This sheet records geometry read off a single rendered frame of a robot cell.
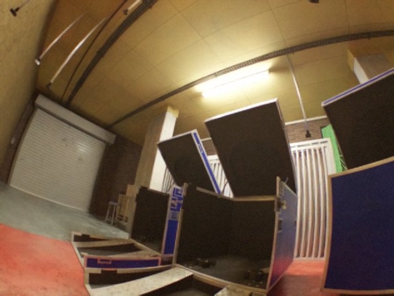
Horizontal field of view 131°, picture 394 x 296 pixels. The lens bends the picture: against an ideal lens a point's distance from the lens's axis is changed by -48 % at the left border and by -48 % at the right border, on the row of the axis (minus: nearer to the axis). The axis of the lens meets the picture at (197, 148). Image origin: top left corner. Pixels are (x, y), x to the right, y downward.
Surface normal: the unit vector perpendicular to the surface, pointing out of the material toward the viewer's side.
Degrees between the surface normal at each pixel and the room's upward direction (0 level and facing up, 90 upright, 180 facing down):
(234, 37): 180
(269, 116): 138
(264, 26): 180
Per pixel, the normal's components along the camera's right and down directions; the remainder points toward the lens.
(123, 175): 0.79, -0.14
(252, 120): -0.52, 0.44
